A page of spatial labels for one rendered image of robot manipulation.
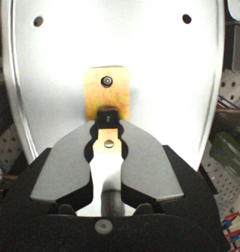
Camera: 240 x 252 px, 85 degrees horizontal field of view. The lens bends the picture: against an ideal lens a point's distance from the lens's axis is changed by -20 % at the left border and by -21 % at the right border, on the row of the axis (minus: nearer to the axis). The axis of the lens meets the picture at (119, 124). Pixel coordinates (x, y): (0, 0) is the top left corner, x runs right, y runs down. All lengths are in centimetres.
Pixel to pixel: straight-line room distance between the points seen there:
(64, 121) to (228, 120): 22
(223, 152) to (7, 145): 66
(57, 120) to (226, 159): 20
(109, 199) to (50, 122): 12
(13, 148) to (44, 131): 50
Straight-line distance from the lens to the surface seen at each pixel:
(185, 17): 42
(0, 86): 22
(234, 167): 21
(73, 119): 16
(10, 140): 65
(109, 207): 20
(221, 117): 26
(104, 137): 15
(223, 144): 22
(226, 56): 22
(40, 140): 18
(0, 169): 78
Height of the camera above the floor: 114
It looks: 62 degrees down
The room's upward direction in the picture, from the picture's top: 174 degrees clockwise
